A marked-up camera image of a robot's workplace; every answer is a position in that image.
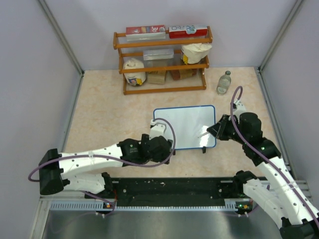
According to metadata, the red toothpaste box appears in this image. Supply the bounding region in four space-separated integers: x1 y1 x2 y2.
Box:
126 25 166 41
168 25 208 39

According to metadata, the wooden shelf rack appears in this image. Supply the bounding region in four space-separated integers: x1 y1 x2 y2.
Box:
113 27 213 95

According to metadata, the brown box under shelf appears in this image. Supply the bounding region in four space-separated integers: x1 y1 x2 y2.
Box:
147 71 166 85

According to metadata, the red toothpaste box right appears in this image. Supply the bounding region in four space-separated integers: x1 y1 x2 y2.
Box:
168 25 208 39

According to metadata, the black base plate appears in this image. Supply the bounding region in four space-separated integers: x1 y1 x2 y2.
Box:
97 177 247 207

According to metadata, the white cloth bag left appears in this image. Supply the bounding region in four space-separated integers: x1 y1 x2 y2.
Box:
123 58 146 86

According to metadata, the white cloth bag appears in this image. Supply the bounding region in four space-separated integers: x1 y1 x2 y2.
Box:
181 43 212 65
123 58 146 86

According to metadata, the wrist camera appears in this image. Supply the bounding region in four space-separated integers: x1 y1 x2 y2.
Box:
233 99 247 119
149 120 166 139

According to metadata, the grey cable duct rail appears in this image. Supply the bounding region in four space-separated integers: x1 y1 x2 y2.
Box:
49 198 252 212

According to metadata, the brown block under shelf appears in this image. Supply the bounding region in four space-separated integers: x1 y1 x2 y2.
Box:
170 69 197 81

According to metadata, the clear plastic box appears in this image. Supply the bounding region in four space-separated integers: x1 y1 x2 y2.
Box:
143 48 174 61

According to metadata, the red toothpaste box left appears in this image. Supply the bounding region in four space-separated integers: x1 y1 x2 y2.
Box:
126 25 166 41

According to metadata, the blue-framed whiteboard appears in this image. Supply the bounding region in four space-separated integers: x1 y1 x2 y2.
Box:
153 105 216 150

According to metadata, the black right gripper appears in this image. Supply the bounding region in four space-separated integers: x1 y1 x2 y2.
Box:
207 114 248 144

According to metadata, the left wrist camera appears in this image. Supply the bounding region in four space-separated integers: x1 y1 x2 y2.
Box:
149 120 166 139

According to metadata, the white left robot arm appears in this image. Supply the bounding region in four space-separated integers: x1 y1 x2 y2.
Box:
39 134 173 198

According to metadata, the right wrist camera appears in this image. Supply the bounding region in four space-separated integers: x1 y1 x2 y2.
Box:
233 99 247 119

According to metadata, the clear glass bottle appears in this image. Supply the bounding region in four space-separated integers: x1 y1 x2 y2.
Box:
216 71 231 95

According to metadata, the white cloth bag right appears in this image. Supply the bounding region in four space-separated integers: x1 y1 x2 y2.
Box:
181 43 212 65

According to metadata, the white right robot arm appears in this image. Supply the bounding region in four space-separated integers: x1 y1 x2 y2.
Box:
206 112 319 239

